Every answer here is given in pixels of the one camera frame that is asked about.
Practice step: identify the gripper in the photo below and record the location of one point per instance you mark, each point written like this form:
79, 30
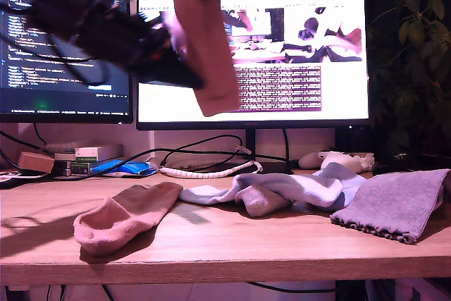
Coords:
123, 36

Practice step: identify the pink sock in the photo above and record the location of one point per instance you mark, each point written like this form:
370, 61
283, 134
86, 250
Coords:
105, 230
211, 50

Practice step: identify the grey frilly-cuff sock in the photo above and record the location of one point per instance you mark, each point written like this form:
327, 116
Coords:
387, 206
260, 202

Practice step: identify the bright white computer monitor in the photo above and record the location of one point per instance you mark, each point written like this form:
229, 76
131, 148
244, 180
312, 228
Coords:
169, 103

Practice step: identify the dark code computer monitor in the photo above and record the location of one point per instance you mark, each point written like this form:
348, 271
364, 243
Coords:
70, 100

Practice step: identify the white box green label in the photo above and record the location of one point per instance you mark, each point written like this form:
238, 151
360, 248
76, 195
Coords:
98, 153

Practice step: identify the blue plastic packet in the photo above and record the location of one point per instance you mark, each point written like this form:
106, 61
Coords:
123, 168

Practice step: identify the black monitor stand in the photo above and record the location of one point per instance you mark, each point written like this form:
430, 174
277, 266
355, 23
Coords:
250, 146

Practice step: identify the green printed small box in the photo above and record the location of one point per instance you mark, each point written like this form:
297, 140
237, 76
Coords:
79, 170

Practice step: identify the small brown cardboard box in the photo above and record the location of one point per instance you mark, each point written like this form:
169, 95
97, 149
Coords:
35, 163

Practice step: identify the black flat device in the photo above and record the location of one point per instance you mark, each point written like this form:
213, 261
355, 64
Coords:
14, 183

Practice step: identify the white game controller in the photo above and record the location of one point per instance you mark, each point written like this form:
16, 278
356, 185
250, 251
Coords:
338, 161

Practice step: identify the green house plant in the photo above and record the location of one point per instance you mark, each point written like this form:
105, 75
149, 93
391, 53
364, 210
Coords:
415, 50

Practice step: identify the black wallet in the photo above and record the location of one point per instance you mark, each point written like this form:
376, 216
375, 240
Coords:
398, 168

